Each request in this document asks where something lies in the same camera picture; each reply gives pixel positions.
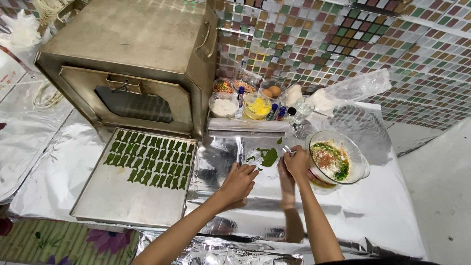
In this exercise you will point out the small white filled bag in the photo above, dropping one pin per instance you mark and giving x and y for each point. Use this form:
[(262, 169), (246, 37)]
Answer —
[(293, 95)]

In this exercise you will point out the rectangular metal baking tray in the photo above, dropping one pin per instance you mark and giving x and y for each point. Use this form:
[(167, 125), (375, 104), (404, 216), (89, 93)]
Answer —
[(121, 206)]

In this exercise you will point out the person's left hand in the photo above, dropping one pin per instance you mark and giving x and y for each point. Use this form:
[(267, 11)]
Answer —
[(237, 182)]

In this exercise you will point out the metal box oven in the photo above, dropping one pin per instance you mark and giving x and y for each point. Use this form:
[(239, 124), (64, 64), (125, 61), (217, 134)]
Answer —
[(128, 40)]

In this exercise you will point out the small blue colouring bottle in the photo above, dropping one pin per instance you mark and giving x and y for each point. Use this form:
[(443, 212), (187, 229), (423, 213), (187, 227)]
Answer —
[(272, 111)]

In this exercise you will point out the tall blue-capped small bottle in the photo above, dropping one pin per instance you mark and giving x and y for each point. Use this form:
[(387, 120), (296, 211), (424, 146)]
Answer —
[(241, 96)]

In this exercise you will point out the plastic tub of yellow butter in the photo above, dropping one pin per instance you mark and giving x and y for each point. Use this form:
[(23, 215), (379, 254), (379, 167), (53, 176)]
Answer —
[(257, 107)]

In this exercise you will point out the aluminium foil roll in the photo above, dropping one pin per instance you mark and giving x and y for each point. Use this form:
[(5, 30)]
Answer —
[(246, 125)]

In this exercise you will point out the clear plastic tub holding eggs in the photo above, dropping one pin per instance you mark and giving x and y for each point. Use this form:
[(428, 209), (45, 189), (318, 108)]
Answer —
[(281, 94)]

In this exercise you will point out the clear drinking glass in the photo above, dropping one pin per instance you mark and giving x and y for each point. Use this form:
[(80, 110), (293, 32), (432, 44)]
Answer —
[(304, 108)]

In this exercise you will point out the plastic bag of coloured sprinkles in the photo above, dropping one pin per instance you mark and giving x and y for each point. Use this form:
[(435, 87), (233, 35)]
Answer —
[(245, 86)]

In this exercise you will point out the small red-blue colouring bottle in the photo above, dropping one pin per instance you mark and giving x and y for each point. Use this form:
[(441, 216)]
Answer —
[(281, 113)]

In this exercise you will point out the rows of green dough pieces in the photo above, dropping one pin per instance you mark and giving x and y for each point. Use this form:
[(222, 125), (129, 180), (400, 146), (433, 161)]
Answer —
[(151, 158)]

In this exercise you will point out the person's right hand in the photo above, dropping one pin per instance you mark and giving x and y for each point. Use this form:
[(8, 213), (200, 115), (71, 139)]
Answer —
[(300, 163)]

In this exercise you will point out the brown egg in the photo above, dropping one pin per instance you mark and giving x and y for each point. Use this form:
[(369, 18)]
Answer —
[(275, 90), (267, 93)]

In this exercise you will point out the glass mixing bowl with ingredients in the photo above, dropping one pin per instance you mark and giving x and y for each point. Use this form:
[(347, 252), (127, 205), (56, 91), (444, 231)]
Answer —
[(331, 160)]

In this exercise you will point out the foil-covered side surface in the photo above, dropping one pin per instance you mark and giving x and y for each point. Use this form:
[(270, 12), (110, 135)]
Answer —
[(25, 140)]

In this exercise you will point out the clear plastic bag of flour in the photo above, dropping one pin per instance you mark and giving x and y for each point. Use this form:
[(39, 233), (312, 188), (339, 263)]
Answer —
[(353, 90)]

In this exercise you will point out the person's right fingers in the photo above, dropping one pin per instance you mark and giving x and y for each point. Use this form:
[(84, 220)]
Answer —
[(292, 156)]

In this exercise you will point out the floral green mat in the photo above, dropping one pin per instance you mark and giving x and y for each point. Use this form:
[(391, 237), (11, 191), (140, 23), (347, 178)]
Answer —
[(73, 243)]

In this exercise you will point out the plastic tub of white flour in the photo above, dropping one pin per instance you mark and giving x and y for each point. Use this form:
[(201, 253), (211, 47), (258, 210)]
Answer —
[(223, 107)]

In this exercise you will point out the woven wicker basket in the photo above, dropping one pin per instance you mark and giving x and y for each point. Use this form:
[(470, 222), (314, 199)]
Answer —
[(49, 11)]

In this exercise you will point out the aluminium foil table cover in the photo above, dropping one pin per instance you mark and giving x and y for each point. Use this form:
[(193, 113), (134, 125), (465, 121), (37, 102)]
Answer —
[(368, 209)]

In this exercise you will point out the white crumpled plastic bag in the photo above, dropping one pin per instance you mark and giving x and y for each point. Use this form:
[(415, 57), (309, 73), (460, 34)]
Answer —
[(22, 35)]

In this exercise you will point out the plastic tub of coloured sprinkles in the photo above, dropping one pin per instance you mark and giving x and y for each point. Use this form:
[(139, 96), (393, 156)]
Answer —
[(223, 87)]

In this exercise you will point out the small black-capped bottle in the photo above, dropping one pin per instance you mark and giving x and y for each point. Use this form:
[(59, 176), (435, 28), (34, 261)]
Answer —
[(290, 114)]

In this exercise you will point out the crumpled aluminium foil sheet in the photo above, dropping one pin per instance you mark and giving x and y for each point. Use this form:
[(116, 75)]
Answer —
[(220, 252)]

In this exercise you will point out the small metal dough cutter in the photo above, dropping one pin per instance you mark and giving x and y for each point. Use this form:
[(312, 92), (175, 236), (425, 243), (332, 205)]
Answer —
[(287, 149)]

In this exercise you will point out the flat green dough sheet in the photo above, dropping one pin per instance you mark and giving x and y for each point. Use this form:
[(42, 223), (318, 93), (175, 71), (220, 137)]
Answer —
[(269, 157)]

